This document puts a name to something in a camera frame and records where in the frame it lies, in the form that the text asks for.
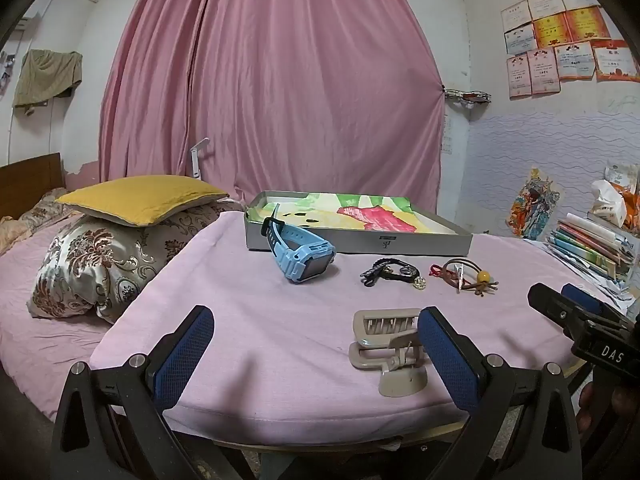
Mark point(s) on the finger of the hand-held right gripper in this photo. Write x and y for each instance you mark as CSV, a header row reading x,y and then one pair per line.
x,y
550,305
580,296

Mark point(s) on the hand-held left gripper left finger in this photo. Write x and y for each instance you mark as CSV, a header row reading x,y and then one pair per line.
x,y
182,360

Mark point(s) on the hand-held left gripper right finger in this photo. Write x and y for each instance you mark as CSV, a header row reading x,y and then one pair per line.
x,y
447,360

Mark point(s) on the beige hair claw clip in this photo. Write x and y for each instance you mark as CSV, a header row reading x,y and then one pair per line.
x,y
395,382

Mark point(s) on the white hair clip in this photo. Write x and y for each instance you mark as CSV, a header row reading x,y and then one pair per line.
x,y
459,280

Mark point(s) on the grey tray with colourful lining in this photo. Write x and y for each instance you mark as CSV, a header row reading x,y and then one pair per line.
x,y
360,240

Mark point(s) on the blue smartwatch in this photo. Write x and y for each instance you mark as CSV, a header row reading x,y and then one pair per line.
x,y
300,255

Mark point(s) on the person's right hand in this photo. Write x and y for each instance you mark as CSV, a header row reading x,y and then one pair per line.
x,y
587,410

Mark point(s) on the stack of books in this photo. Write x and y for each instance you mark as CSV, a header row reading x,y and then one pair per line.
x,y
585,247

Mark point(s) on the pink tablecloth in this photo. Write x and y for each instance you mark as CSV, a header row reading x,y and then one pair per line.
x,y
260,350

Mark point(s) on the tissue packet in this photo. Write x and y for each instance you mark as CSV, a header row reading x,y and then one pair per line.
x,y
612,200

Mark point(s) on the brown floral pillow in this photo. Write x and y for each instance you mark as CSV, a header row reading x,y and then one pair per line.
x,y
100,265

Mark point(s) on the yellow pillow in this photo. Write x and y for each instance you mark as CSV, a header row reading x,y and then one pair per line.
x,y
140,200

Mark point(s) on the beige floral quilt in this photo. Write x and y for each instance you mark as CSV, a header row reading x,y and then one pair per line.
x,y
30,220

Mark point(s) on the wooden headboard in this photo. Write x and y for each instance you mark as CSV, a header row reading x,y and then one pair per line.
x,y
27,180

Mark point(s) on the pink curtain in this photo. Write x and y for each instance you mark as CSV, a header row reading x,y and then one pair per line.
x,y
275,85

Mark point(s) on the olive hanging cloth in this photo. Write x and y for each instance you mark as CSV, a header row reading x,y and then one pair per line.
x,y
47,77

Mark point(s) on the colourful figure wall poster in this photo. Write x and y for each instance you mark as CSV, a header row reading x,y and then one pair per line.
x,y
535,205

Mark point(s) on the white wall paper note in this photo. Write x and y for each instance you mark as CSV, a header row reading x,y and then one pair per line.
x,y
447,135

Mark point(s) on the group of wall certificates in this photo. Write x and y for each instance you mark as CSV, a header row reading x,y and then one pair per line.
x,y
565,35

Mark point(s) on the wall socket with plugs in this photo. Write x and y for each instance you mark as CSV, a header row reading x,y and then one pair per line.
x,y
6,72

